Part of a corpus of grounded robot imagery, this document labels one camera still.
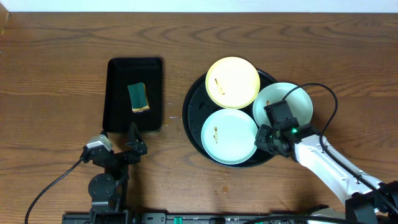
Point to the pale green plate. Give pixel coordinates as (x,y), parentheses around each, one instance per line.
(299,102)

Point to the green yellow sponge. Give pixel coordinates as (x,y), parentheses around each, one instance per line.
(138,97)

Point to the light blue plate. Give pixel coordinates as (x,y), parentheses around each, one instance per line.
(228,136)

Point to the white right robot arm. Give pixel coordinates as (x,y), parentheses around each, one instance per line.
(366,198)

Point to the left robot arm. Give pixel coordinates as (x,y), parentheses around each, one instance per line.
(108,190)

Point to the round black tray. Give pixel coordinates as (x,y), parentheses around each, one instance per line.
(197,107)

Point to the rectangular black tray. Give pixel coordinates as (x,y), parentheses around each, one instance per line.
(122,72)

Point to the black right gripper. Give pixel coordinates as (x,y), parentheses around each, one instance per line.
(259,139)

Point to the yellow plate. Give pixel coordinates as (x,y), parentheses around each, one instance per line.
(232,82)

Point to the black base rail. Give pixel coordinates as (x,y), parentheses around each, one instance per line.
(162,218)

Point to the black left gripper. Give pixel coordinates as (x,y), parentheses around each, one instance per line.
(117,156)

